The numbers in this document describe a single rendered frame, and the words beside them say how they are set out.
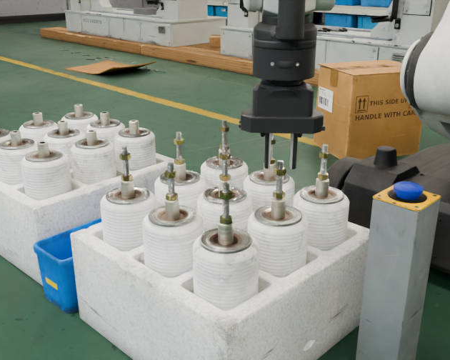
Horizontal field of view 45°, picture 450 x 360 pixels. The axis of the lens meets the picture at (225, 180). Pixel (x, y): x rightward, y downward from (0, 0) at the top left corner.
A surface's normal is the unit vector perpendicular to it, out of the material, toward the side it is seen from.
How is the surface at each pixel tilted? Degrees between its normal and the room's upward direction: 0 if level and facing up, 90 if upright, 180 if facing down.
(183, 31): 90
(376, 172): 45
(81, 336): 0
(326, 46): 90
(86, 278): 90
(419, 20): 90
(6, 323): 0
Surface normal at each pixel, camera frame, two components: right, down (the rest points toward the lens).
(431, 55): -0.63, -0.26
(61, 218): 0.73, 0.25
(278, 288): 0.00, -0.93
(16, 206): -0.69, 0.26
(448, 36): -0.48, -0.54
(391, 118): 0.33, 0.34
